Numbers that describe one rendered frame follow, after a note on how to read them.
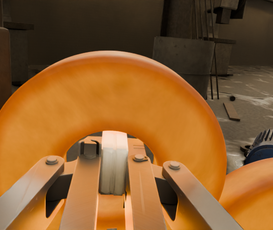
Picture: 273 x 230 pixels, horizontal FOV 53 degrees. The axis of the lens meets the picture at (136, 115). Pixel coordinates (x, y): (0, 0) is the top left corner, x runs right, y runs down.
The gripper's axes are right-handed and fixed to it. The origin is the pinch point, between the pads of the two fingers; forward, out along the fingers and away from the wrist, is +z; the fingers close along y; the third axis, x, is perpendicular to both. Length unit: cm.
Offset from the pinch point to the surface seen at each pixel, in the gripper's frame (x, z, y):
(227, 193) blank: -3.0, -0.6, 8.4
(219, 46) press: -36, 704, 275
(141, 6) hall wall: 48, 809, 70
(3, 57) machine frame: 2.7, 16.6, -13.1
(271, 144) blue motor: -53, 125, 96
